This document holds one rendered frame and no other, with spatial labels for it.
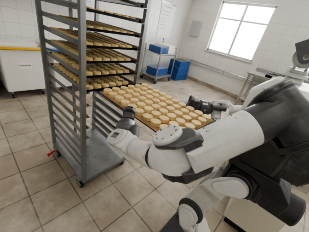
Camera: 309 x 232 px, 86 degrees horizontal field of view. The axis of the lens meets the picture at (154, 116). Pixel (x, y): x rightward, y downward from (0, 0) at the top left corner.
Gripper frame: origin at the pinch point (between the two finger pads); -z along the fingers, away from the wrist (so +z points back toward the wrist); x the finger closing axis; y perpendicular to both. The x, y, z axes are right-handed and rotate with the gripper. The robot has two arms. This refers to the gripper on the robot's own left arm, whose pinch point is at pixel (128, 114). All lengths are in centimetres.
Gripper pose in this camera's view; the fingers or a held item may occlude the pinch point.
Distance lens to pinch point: 82.6
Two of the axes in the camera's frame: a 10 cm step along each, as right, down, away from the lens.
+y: -9.8, -1.6, -1.3
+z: 0.4, 4.9, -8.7
